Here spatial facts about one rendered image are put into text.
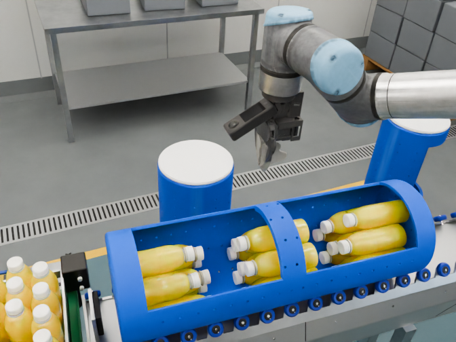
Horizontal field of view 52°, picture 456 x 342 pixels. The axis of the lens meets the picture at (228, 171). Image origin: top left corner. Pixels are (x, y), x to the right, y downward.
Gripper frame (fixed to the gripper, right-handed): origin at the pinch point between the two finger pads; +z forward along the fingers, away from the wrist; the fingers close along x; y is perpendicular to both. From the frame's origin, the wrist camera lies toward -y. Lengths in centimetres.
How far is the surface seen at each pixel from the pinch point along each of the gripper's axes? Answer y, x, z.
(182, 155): -4, 60, 37
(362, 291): 32, -11, 44
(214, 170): 5, 48, 37
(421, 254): 45, -14, 29
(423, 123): 103, 57, 37
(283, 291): 3.6, -14.1, 29.8
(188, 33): 71, 338, 100
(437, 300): 62, -14, 55
